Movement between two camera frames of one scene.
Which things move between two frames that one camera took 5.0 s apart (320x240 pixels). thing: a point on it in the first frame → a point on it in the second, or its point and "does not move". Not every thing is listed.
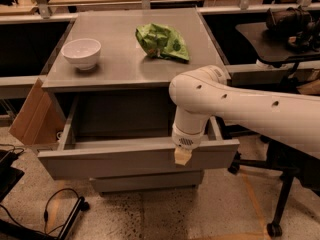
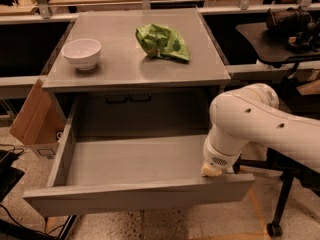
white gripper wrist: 186,140 → 218,158
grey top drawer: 106,135 → 101,174
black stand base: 13,231 does not move
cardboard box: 38,120 does not move
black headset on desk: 296,27 does not move
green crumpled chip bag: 162,41 does not move
